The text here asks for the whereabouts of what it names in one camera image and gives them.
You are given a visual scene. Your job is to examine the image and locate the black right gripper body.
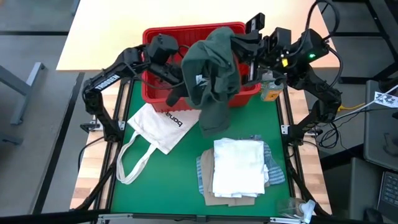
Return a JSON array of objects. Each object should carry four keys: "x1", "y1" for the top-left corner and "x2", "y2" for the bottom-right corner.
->
[{"x1": 244, "y1": 12, "x2": 293, "y2": 85}]

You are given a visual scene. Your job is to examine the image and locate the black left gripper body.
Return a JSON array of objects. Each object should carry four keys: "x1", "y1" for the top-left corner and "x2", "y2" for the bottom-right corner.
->
[{"x1": 151, "y1": 60, "x2": 189, "y2": 91}]

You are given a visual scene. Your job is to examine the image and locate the white printed tote bag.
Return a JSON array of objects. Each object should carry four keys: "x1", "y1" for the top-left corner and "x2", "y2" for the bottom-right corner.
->
[{"x1": 115, "y1": 102, "x2": 201, "y2": 185}]

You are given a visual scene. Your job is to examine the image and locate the dark green garment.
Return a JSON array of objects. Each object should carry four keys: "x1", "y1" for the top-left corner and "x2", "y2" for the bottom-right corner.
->
[{"x1": 180, "y1": 26, "x2": 242, "y2": 139}]

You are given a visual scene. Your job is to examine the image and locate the beige trousers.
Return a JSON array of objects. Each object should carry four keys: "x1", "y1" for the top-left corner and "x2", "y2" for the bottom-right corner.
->
[{"x1": 200, "y1": 148, "x2": 271, "y2": 207}]

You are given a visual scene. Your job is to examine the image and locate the large white shirt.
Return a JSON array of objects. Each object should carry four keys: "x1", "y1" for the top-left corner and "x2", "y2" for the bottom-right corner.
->
[{"x1": 211, "y1": 137, "x2": 270, "y2": 199}]

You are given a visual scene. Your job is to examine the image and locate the blue striped garment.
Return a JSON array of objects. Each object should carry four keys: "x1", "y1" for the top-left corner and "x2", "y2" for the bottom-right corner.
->
[{"x1": 195, "y1": 134, "x2": 287, "y2": 195}]

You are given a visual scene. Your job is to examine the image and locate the red plastic laundry bin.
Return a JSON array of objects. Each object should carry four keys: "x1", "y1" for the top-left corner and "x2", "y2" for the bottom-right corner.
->
[{"x1": 141, "y1": 21, "x2": 262, "y2": 113}]

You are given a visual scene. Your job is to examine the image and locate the orange soap pump bottle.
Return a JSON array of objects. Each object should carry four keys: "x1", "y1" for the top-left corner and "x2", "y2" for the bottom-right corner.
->
[{"x1": 260, "y1": 77, "x2": 285, "y2": 103}]

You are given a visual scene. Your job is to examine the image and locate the light wooden desk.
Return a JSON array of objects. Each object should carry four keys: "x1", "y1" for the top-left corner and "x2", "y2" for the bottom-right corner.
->
[{"x1": 55, "y1": 0, "x2": 340, "y2": 72}]

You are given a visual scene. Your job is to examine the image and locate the green table mat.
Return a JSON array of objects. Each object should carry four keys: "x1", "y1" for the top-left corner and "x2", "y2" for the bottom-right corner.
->
[{"x1": 110, "y1": 77, "x2": 292, "y2": 218}]

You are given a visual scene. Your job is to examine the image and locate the yellow power plug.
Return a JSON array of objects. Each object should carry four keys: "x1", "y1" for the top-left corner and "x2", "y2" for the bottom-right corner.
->
[{"x1": 338, "y1": 104, "x2": 367, "y2": 112}]

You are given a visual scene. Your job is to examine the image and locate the white printed paper tag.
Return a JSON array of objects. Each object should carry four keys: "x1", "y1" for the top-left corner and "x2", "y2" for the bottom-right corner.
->
[{"x1": 374, "y1": 90, "x2": 398, "y2": 109}]

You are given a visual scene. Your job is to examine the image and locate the grey side table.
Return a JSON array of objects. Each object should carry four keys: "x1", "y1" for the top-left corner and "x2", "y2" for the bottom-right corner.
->
[{"x1": 363, "y1": 79, "x2": 398, "y2": 172}]

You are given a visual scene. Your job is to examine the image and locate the grey metal table leg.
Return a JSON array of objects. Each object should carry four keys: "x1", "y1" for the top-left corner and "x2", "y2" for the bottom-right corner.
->
[{"x1": 0, "y1": 62, "x2": 47, "y2": 126}]

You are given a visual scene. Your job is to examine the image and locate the clear plastic spray bottle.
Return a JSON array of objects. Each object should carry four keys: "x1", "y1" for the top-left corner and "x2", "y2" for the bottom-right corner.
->
[{"x1": 275, "y1": 196, "x2": 317, "y2": 223}]

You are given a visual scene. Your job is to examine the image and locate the dark keyboard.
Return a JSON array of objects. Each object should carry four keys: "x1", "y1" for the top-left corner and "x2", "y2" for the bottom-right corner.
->
[{"x1": 376, "y1": 170, "x2": 398, "y2": 215}]

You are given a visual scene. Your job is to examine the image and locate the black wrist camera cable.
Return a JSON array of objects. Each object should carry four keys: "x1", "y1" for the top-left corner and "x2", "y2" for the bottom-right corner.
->
[{"x1": 133, "y1": 43, "x2": 187, "y2": 91}]

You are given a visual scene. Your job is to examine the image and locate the black desk leg frame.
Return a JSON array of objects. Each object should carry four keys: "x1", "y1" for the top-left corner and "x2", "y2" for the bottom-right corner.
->
[{"x1": 337, "y1": 0, "x2": 398, "y2": 85}]

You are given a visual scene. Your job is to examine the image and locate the black cable bundle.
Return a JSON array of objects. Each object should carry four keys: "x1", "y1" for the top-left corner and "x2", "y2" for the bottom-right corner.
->
[{"x1": 310, "y1": 119, "x2": 345, "y2": 150}]

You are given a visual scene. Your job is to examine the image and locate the white cable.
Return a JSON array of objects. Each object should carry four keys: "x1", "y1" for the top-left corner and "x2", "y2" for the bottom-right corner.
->
[{"x1": 334, "y1": 83, "x2": 398, "y2": 122}]

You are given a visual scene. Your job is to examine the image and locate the black aluminium table frame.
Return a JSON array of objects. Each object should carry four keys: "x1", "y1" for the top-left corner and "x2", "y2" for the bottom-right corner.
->
[{"x1": 70, "y1": 74, "x2": 332, "y2": 224}]

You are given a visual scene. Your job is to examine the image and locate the silver aluminium rail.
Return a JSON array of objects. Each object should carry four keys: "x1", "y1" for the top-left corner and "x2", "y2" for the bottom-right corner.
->
[{"x1": 96, "y1": 212, "x2": 208, "y2": 222}]

